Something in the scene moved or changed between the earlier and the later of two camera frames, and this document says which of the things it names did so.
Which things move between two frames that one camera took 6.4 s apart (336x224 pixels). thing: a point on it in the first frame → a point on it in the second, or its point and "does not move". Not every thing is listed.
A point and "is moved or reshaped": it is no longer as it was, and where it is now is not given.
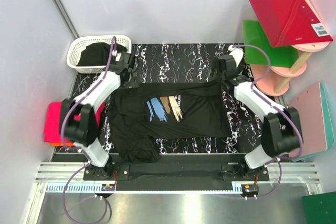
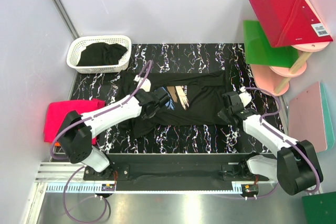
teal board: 328,123 does not move
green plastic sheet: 285,56 does not move
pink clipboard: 310,104 does not move
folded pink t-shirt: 52,118 does not move
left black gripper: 131,77 → 159,99
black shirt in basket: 97,54 does not move
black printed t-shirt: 139,114 is moved or reshaped
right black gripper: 218,70 → 228,107
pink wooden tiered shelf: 275,81 does not move
